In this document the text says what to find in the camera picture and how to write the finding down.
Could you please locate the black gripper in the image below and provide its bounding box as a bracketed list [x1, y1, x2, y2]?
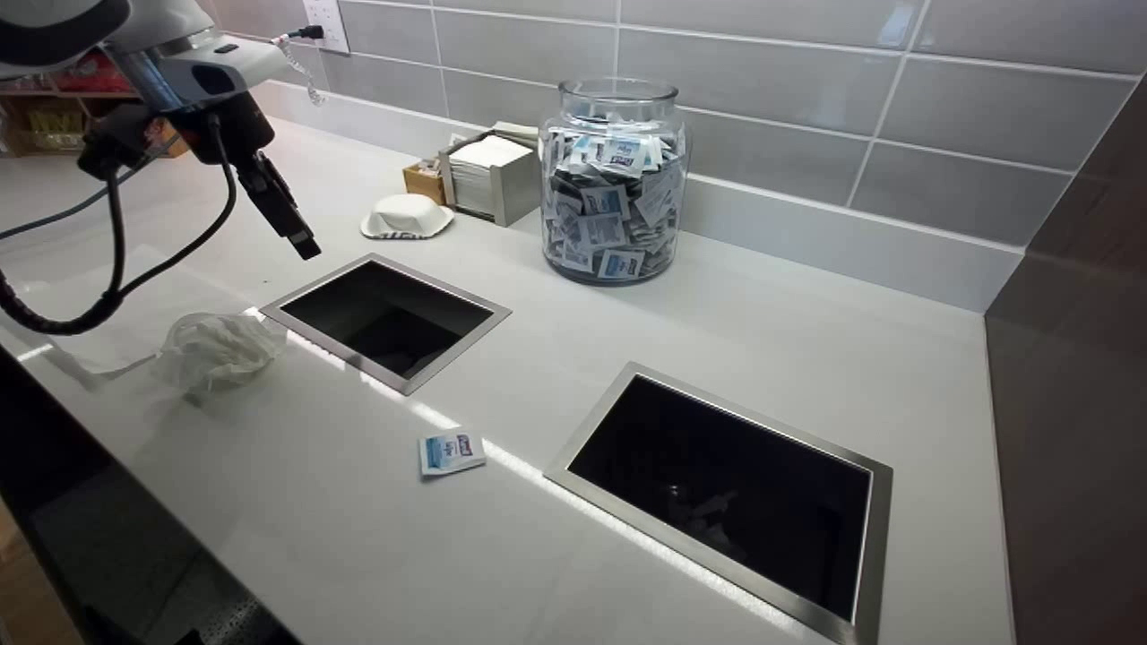
[77, 93, 317, 256]

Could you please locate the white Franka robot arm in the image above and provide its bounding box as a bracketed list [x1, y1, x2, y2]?
[0, 0, 317, 256]

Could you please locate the small white blue packet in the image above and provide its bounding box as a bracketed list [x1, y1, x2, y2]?
[415, 431, 482, 480]

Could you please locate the white upturned paper bowl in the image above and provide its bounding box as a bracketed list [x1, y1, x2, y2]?
[359, 192, 456, 238]

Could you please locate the wooden tray of packets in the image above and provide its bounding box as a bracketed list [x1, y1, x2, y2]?
[401, 162, 443, 203]

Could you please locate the crumpled white plastic wrapper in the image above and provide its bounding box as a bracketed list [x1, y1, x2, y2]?
[152, 311, 284, 401]

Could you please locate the far steel counter opening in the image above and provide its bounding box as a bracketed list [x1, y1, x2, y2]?
[261, 254, 508, 394]

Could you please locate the steel counter opening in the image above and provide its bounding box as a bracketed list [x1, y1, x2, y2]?
[261, 254, 508, 394]
[546, 363, 892, 645]

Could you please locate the white paper sheet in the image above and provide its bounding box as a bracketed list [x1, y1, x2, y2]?
[45, 266, 241, 376]

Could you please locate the wooden shelf rack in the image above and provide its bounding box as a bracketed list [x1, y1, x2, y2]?
[0, 54, 136, 157]

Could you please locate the glass jar of packets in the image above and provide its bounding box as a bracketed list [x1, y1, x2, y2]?
[537, 80, 687, 287]

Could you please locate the near steel counter opening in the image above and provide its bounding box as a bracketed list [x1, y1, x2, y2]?
[546, 363, 892, 645]

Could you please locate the black power cable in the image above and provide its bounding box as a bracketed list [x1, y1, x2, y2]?
[0, 26, 327, 335]

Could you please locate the white wall outlet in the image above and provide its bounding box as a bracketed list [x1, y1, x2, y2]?
[299, 0, 346, 54]

